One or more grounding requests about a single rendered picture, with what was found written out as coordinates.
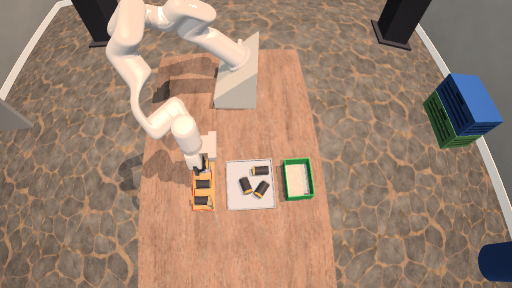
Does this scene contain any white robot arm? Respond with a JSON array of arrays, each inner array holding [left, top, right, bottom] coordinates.
[[106, 0, 250, 161]]

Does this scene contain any green open box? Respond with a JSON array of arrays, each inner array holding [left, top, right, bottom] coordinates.
[[282, 158, 315, 201]]

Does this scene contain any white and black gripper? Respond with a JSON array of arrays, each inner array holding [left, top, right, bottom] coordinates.
[[182, 152, 205, 176]]

